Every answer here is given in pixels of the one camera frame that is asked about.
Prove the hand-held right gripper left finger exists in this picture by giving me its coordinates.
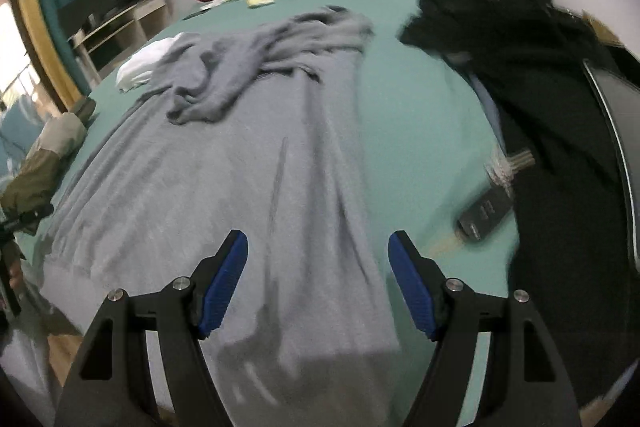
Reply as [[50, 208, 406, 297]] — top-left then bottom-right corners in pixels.
[[54, 229, 249, 427]]

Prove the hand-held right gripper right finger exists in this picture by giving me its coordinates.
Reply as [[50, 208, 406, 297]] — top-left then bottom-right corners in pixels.
[[387, 230, 583, 427]]

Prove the large grey garment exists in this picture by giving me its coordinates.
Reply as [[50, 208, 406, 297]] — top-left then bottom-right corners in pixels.
[[44, 6, 401, 408]]

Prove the person's left forearm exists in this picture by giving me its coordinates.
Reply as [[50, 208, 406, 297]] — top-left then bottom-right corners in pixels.
[[0, 111, 88, 235]]

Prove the pile of black clothes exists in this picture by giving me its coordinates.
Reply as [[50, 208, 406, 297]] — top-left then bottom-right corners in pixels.
[[397, 0, 636, 413]]

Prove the black remote control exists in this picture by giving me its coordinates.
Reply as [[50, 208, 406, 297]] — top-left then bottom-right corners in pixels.
[[457, 188, 516, 242]]

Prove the white cloth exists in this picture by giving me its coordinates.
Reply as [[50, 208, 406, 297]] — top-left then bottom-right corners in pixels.
[[116, 33, 187, 92]]

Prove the black chair back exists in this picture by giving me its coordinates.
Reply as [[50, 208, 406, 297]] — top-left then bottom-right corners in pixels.
[[582, 57, 640, 275]]

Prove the white shelf unit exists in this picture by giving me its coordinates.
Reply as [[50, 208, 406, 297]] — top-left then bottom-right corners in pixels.
[[56, 0, 173, 85]]

